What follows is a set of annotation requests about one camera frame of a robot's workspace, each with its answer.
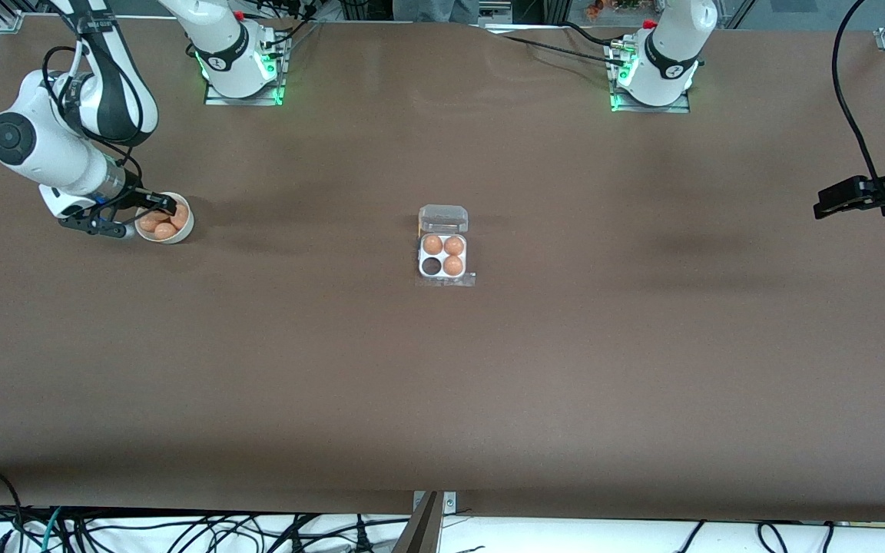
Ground silver metal bracket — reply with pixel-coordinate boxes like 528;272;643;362
412;492;457;517

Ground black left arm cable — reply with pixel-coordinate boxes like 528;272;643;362
832;0;885;185

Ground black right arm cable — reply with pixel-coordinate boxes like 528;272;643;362
41;45;144;184

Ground clear plastic egg carton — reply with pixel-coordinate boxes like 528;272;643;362
416;204;477;288

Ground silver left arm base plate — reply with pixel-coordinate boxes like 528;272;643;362
609;38;693;114

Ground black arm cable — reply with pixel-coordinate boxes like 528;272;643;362
41;45;144;184
832;0;885;185

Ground white round bowl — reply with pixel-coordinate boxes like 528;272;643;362
134;192;195;245

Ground brown table cover sheet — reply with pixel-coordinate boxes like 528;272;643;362
0;15;885;523

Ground teal cable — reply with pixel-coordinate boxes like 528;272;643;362
41;507;65;553

